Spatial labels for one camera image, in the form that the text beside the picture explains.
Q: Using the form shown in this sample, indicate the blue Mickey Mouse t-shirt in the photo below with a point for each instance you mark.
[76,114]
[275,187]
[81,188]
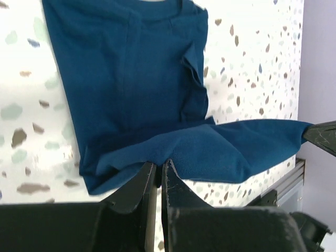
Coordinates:
[132,72]

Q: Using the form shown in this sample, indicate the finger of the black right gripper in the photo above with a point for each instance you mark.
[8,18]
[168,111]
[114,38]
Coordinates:
[323,136]

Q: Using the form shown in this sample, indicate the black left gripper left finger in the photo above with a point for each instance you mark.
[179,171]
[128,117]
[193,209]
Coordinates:
[124,221]

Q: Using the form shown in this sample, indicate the aluminium frame rail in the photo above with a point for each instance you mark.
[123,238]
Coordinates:
[287,192]

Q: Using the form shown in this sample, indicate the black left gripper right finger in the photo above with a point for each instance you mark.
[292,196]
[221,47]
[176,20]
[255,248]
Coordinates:
[190,224]

